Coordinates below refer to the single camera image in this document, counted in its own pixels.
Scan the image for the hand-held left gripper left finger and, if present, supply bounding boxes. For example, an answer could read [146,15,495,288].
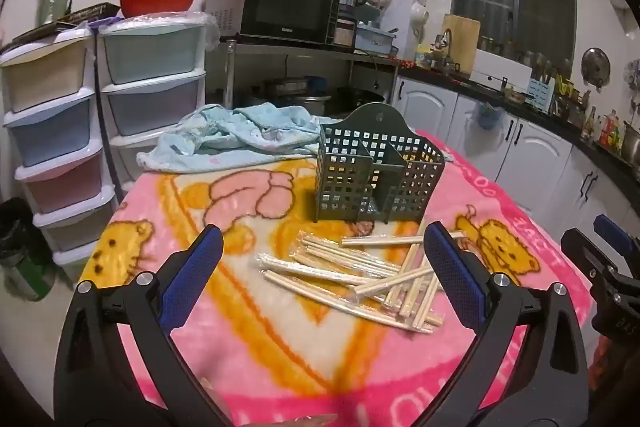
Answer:
[54,224,236,427]

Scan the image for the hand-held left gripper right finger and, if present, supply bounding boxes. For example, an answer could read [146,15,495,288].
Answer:
[422,221,591,427]

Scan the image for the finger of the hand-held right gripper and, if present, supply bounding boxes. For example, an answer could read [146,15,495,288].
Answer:
[560,229,619,281]
[594,214,640,264]

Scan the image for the pile of chopsticks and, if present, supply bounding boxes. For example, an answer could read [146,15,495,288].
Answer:
[255,229,466,335]

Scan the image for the grey-green perforated utensil holder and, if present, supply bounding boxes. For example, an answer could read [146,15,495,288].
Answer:
[314,103,446,224]

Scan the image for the row of condiment bottles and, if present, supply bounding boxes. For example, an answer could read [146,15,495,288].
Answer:
[575,104,640,158]

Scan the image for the white kitchen cabinets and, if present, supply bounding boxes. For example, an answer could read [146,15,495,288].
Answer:
[392,74,640,248]

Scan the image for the pink cartoon printed blanket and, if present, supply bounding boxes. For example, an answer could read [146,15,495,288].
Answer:
[80,127,608,427]

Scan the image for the black countertop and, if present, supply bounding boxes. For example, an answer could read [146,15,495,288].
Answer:
[400,62,640,180]

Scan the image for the light blue printed cloth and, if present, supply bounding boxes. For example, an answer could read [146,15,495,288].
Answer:
[136,103,326,172]

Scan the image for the light blue knife block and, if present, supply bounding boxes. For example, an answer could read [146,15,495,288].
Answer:
[527,77,556,113]

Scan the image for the blue plastic bag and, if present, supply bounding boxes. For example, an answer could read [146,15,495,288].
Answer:
[475,102,504,130]

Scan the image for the hanging metal pot lid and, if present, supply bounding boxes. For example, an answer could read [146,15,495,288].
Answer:
[581,48,612,86]

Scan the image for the pastel plastic drawer tower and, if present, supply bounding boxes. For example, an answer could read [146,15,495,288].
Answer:
[0,29,117,269]
[97,13,209,188]

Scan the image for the row of glass jars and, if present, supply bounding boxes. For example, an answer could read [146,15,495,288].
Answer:
[477,34,572,78]

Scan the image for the black pan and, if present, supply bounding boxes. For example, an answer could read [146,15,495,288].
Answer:
[335,87,386,108]

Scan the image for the silver cooking pot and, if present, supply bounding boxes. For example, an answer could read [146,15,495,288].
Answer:
[280,92,334,118]

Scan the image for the metal faucet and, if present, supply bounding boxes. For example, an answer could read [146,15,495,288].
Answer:
[432,29,459,70]

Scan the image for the rectangular wooden cutting board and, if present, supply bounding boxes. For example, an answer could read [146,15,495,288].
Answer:
[441,13,481,75]

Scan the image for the metal shelf rack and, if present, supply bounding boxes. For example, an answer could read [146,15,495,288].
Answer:
[207,38,401,118]

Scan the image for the blue dish basket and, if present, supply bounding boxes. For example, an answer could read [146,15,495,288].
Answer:
[356,24,397,54]

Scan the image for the small brown appliance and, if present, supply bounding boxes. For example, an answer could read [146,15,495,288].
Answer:
[332,18,357,48]

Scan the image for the dark flat tray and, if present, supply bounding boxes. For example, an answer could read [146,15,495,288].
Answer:
[12,2,121,40]

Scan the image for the black microwave oven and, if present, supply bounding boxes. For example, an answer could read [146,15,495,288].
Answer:
[205,0,342,46]

